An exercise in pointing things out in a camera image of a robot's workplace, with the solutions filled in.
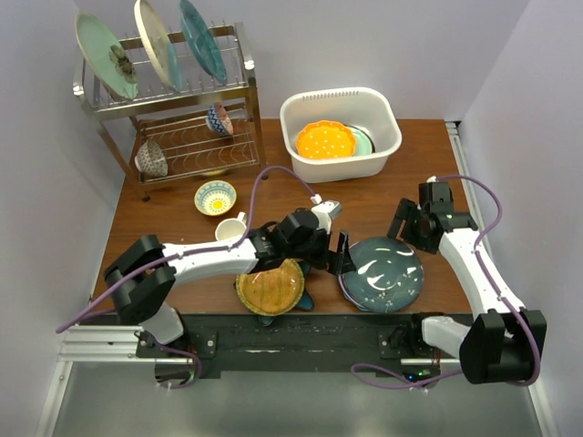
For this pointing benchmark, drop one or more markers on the dark blue star plate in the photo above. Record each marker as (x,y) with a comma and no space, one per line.
(305,303)

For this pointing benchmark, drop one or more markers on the cream plate on rack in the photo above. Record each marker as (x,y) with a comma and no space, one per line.
(155,40)

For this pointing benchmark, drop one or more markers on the white plastic bin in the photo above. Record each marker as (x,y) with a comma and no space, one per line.
(365,110)

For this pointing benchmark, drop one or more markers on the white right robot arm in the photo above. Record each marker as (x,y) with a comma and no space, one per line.
(505,341)

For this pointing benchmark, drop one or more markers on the orange dotted scalloped plate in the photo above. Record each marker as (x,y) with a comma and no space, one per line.
(326,139)

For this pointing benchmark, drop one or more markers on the grey patterned bowl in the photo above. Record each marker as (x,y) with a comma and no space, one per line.
(151,161)

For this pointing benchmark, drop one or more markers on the orange woven pattern plate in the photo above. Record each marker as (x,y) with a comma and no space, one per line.
(272,292)

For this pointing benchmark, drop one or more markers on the dark blue bottom plate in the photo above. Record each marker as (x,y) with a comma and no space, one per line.
(388,275)

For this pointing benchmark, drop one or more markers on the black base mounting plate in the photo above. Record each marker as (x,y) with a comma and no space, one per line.
(301,343)

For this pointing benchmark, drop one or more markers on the mint flower plate on rack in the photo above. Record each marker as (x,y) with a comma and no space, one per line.
(106,56)

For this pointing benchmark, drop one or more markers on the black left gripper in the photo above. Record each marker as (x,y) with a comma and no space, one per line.
(343,263)

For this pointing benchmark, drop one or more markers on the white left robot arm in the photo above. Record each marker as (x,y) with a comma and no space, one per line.
(140,279)

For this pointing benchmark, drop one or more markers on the blue white patterned bowl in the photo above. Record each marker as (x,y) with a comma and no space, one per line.
(218,120)

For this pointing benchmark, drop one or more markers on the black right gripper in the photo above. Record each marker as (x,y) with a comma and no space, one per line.
(406,212)

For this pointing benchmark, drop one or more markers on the yellow blue patterned saucer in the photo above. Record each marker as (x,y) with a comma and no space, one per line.
(214,198)

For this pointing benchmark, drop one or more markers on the mint green flower plate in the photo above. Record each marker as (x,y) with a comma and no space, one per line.
(364,143)

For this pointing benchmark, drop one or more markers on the stainless steel dish rack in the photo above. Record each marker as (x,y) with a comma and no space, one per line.
(177,120)

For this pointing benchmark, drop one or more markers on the aluminium frame rail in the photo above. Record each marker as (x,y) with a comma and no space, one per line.
(537,392)

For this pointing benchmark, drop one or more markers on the teal plate on rack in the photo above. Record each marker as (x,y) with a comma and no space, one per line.
(201,42)

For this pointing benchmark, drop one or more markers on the white ceramic mug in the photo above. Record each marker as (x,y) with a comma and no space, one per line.
(231,228)

